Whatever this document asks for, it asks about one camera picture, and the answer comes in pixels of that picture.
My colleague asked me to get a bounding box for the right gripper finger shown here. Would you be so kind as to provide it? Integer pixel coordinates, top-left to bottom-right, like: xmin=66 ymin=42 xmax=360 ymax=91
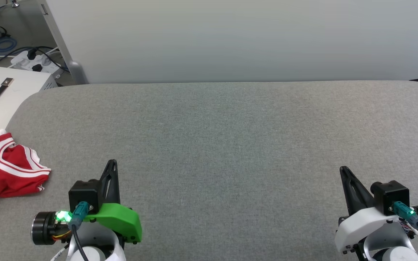
xmin=340 ymin=166 xmax=376 ymax=218

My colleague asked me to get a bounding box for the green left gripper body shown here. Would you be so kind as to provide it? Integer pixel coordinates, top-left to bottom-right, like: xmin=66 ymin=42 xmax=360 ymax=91
xmin=83 ymin=202 xmax=143 ymax=243

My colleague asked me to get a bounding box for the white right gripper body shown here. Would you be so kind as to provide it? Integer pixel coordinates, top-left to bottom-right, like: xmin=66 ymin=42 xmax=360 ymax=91
xmin=334 ymin=206 xmax=412 ymax=254

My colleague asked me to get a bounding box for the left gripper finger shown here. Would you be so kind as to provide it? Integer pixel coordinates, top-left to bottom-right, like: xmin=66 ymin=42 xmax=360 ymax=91
xmin=98 ymin=159 xmax=120 ymax=204

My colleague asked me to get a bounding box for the red white basketball shirt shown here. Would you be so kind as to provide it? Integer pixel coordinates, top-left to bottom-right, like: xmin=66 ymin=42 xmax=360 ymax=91
xmin=0 ymin=130 xmax=52 ymax=208

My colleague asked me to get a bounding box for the white metal box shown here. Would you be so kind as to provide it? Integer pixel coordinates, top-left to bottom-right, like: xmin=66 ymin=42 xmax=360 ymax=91
xmin=0 ymin=65 xmax=58 ymax=142

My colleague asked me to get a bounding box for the white power strip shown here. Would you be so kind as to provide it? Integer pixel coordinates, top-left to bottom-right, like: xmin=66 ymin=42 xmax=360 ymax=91
xmin=11 ymin=50 xmax=64 ymax=75

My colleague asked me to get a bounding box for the white backdrop panel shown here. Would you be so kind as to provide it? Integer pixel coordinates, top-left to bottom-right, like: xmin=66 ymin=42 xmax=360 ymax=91
xmin=46 ymin=0 xmax=418 ymax=84

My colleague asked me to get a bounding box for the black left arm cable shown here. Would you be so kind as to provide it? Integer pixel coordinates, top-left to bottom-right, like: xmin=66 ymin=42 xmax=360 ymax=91
xmin=67 ymin=202 xmax=90 ymax=261

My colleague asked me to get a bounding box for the grey panel frame leg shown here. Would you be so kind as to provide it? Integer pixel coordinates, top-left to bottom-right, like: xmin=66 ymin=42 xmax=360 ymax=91
xmin=39 ymin=0 xmax=89 ymax=86

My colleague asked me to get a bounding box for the black power cable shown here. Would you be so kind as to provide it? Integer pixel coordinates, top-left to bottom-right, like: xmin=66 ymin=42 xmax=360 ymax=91
xmin=0 ymin=45 xmax=68 ymax=73

